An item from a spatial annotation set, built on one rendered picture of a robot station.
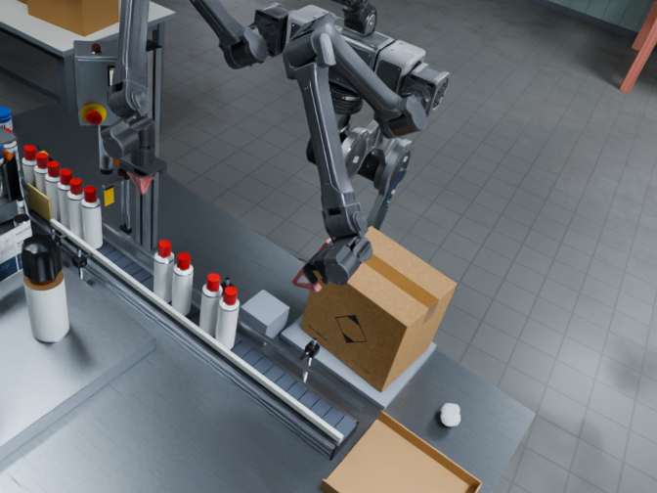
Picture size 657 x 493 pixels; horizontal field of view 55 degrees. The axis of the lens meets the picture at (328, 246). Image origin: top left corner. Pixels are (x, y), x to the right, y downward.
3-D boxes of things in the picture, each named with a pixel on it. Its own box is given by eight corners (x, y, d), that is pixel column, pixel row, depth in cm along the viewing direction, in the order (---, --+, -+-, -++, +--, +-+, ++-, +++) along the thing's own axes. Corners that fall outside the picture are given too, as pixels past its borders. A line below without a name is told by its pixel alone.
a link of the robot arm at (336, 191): (331, 33, 136) (294, 49, 143) (316, 30, 132) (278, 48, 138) (372, 229, 139) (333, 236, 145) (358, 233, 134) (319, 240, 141)
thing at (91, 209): (80, 244, 187) (75, 188, 174) (95, 236, 191) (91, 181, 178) (92, 252, 185) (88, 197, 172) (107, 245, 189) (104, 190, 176)
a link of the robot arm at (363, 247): (379, 249, 142) (366, 229, 141) (366, 266, 137) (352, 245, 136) (358, 258, 147) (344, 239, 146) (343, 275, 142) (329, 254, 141)
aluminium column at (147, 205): (136, 246, 198) (134, 43, 155) (147, 241, 201) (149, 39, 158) (146, 254, 196) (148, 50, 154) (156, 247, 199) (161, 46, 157)
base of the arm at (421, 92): (425, 121, 177) (439, 82, 170) (415, 132, 171) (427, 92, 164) (399, 110, 179) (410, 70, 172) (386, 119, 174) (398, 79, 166)
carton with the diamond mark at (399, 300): (299, 328, 183) (316, 259, 165) (351, 291, 198) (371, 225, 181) (380, 393, 170) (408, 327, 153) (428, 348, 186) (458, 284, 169)
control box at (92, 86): (77, 108, 168) (72, 39, 156) (144, 108, 174) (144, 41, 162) (79, 127, 161) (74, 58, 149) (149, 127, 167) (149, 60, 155)
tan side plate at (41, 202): (28, 207, 193) (25, 183, 187) (31, 206, 193) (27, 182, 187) (50, 223, 189) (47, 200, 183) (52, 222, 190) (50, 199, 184)
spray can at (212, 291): (194, 331, 171) (198, 276, 158) (207, 321, 174) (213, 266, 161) (208, 341, 169) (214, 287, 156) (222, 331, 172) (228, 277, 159)
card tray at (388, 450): (319, 488, 149) (323, 479, 146) (377, 419, 167) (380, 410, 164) (427, 574, 138) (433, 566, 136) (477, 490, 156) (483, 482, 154)
